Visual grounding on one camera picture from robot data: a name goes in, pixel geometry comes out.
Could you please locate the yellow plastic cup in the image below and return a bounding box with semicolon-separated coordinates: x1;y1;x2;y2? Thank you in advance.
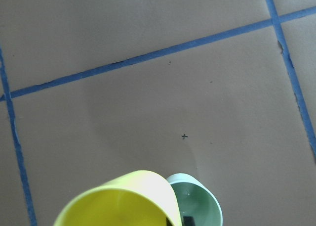
54;170;182;226

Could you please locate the green plastic cup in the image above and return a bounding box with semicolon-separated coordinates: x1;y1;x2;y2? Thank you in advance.
166;173;223;226

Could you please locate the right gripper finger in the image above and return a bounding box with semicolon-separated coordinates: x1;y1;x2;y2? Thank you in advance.
183;216;196;226

